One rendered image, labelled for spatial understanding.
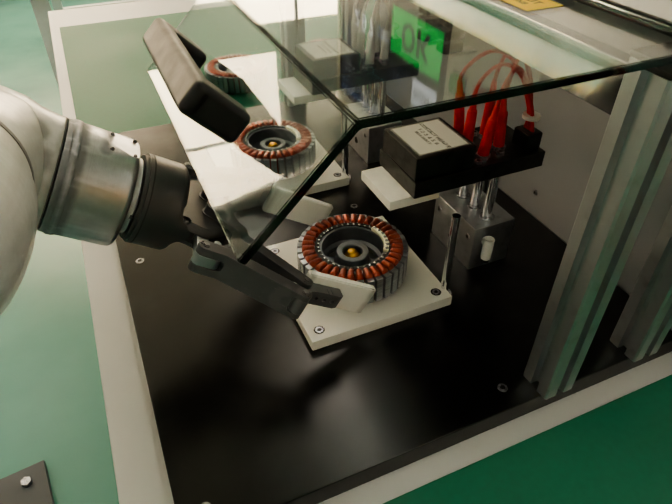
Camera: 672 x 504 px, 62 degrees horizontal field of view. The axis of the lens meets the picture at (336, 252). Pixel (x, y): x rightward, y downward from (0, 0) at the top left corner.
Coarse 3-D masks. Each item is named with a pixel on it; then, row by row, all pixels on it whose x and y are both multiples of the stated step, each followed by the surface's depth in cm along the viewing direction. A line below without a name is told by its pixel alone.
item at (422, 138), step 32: (416, 128) 53; (448, 128) 53; (384, 160) 55; (416, 160) 49; (448, 160) 50; (480, 160) 52; (512, 160) 53; (384, 192) 52; (416, 192) 51; (480, 192) 59
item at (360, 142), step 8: (368, 128) 74; (376, 128) 74; (384, 128) 75; (360, 136) 77; (368, 136) 75; (376, 136) 75; (352, 144) 80; (360, 144) 78; (368, 144) 75; (376, 144) 76; (360, 152) 78; (368, 152) 76; (376, 152) 77; (368, 160) 77; (376, 160) 78
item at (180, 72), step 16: (160, 32) 32; (176, 32) 33; (160, 48) 31; (176, 48) 29; (192, 48) 34; (160, 64) 30; (176, 64) 28; (192, 64) 28; (176, 80) 28; (192, 80) 26; (176, 96) 27; (192, 96) 26; (208, 96) 26; (224, 96) 27; (192, 112) 26; (208, 112) 27; (224, 112) 27; (240, 112) 28; (208, 128) 27; (224, 128) 28; (240, 128) 28
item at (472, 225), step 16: (448, 192) 62; (448, 208) 60; (464, 208) 60; (480, 208) 60; (496, 208) 60; (448, 224) 61; (464, 224) 58; (480, 224) 58; (496, 224) 58; (512, 224) 59; (464, 240) 59; (480, 240) 58; (496, 240) 59; (464, 256) 60; (496, 256) 61
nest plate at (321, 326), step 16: (288, 256) 60; (416, 256) 60; (416, 272) 58; (400, 288) 56; (416, 288) 56; (432, 288) 56; (368, 304) 54; (384, 304) 54; (400, 304) 54; (416, 304) 54; (432, 304) 55; (448, 304) 56; (304, 320) 53; (320, 320) 53; (336, 320) 53; (352, 320) 53; (368, 320) 53; (384, 320) 53; (400, 320) 54; (320, 336) 51; (336, 336) 52; (352, 336) 53
